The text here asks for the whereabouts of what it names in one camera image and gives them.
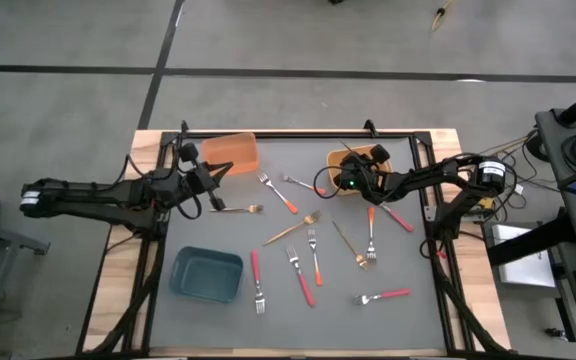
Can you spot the yellow and black clamp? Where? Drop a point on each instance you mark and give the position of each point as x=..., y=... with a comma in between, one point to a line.
x=485, y=204

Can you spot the black diagonal beam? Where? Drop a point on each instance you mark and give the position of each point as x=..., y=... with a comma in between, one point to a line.
x=528, y=245

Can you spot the white box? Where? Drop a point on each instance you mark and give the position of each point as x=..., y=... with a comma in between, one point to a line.
x=523, y=267

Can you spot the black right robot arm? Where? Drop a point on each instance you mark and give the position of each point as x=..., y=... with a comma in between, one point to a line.
x=433, y=175

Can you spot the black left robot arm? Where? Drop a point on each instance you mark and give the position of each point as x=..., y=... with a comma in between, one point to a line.
x=93, y=195

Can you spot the orange translucent plastic bin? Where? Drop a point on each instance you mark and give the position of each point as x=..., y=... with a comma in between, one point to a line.
x=240, y=150

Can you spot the grey metal stand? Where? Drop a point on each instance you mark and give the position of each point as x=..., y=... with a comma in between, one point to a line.
x=3, y=239

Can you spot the dark grey desk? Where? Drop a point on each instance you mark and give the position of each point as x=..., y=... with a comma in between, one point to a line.
x=550, y=145

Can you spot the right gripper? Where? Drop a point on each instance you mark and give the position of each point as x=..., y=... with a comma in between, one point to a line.
x=363, y=182

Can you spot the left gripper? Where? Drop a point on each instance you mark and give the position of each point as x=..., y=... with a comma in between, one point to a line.
x=188, y=181

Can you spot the teal plastic bin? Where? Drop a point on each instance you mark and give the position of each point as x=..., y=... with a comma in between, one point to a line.
x=205, y=275

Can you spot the yellow plastic bin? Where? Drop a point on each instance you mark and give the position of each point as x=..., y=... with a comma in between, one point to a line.
x=333, y=160

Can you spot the small black floor object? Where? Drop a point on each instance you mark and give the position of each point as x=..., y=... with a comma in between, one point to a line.
x=555, y=334

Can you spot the grey table mat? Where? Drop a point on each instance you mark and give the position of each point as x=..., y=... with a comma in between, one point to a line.
x=278, y=332

